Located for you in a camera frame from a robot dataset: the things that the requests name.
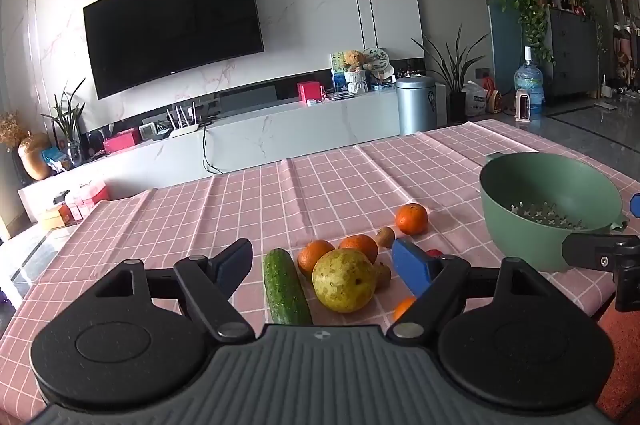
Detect green cucumber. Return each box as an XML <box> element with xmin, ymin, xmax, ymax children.
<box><xmin>263</xmin><ymin>248</ymin><xmax>314</xmax><ymax>326</ymax></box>

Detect small white space heater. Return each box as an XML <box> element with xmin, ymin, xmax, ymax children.
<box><xmin>514</xmin><ymin>89</ymin><xmax>532</xmax><ymax>122</ymax></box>

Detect black wall television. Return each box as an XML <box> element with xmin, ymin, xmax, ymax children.
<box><xmin>82</xmin><ymin>0</ymin><xmax>265</xmax><ymax>100</ymax></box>

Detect pink product boxes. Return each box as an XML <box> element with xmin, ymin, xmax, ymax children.
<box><xmin>64</xmin><ymin>180</ymin><xmax>110</xmax><ymax>222</ymax></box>

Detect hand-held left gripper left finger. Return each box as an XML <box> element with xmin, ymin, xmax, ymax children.
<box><xmin>93</xmin><ymin>238</ymin><xmax>255</xmax><ymax>342</ymax></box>

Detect small cardboard box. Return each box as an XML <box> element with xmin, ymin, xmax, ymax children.
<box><xmin>39</xmin><ymin>206</ymin><xmax>67</xmax><ymax>232</ymax></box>

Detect brown teddy bear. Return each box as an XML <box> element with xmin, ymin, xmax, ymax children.
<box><xmin>342</xmin><ymin>50</ymin><xmax>372</xmax><ymax>73</ymax></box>

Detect reddish fabric chair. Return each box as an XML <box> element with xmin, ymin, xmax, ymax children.
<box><xmin>596</xmin><ymin>302</ymin><xmax>640</xmax><ymax>411</ymax></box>

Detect blue picture card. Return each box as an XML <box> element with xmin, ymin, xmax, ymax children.
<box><xmin>329</xmin><ymin>52</ymin><xmax>347</xmax><ymax>94</ymax></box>

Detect silver trash can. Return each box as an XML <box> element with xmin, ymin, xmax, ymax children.
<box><xmin>395</xmin><ymin>76</ymin><xmax>438</xmax><ymax>136</ymax></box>

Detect pink checked tablecloth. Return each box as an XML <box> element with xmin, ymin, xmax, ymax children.
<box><xmin>0</xmin><ymin>117</ymin><xmax>640</xmax><ymax>411</ymax></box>

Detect white wifi router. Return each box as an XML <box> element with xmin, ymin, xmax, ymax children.
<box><xmin>166</xmin><ymin>102</ymin><xmax>201</xmax><ymax>138</ymax></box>

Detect dark grey cabinet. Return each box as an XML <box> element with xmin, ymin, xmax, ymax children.
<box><xmin>542</xmin><ymin>7</ymin><xmax>601</xmax><ymax>100</ymax></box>

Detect orange mandarin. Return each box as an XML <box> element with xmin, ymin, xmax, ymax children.
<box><xmin>395</xmin><ymin>203</ymin><xmax>429</xmax><ymax>236</ymax></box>
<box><xmin>393</xmin><ymin>296</ymin><xmax>417</xmax><ymax>322</ymax></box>
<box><xmin>338</xmin><ymin>234</ymin><xmax>379</xmax><ymax>264</ymax></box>
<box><xmin>297</xmin><ymin>240</ymin><xmax>335</xmax><ymax>277</ymax></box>

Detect slender green potted plant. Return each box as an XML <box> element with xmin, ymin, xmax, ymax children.
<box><xmin>42</xmin><ymin>77</ymin><xmax>87</xmax><ymax>166</ymax></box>

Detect blue water jug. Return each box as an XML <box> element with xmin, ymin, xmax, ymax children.
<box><xmin>514</xmin><ymin>46</ymin><xmax>545</xmax><ymax>120</ymax></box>

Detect yellow-green pear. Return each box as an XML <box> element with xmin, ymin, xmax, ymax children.
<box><xmin>312</xmin><ymin>249</ymin><xmax>377</xmax><ymax>313</ymax></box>

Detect gold vase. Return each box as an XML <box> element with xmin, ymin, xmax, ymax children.
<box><xmin>18</xmin><ymin>132</ymin><xmax>52</xmax><ymax>181</ymax></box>

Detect trailing pothos plant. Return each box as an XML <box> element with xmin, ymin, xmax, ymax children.
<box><xmin>487</xmin><ymin>0</ymin><xmax>557</xmax><ymax>64</ymax></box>

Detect white plastic bag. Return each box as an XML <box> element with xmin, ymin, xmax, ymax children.
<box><xmin>462</xmin><ymin>82</ymin><xmax>489</xmax><ymax>117</ymax></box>

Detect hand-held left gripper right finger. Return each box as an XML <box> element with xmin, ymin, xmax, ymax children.
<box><xmin>387</xmin><ymin>239</ymin><xmax>549</xmax><ymax>341</ymax></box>

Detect black power cable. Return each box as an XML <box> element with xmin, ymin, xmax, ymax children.
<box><xmin>201</xmin><ymin>124</ymin><xmax>224</xmax><ymax>174</ymax></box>

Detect dried flower bunch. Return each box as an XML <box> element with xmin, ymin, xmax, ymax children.
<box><xmin>0</xmin><ymin>112</ymin><xmax>28</xmax><ymax>149</ymax></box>

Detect white marble media console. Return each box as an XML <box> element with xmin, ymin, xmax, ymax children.
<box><xmin>17</xmin><ymin>82</ymin><xmax>447</xmax><ymax>224</ymax></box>

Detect green colander bowl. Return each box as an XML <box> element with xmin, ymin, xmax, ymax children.
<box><xmin>479</xmin><ymin>151</ymin><xmax>630</xmax><ymax>272</ymax></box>

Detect flat red box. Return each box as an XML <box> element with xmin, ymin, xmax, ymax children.
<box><xmin>102</xmin><ymin>128</ymin><xmax>140</xmax><ymax>154</ymax></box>

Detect long-leaf potted plant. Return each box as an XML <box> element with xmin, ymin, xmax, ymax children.
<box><xmin>411</xmin><ymin>25</ymin><xmax>489</xmax><ymax>124</ymax></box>

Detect round paper fan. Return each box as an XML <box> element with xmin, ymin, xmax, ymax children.
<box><xmin>361</xmin><ymin>46</ymin><xmax>394</xmax><ymax>84</ymax></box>

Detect small red box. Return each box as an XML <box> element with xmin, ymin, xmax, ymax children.
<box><xmin>297</xmin><ymin>81</ymin><xmax>321</xmax><ymax>104</ymax></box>

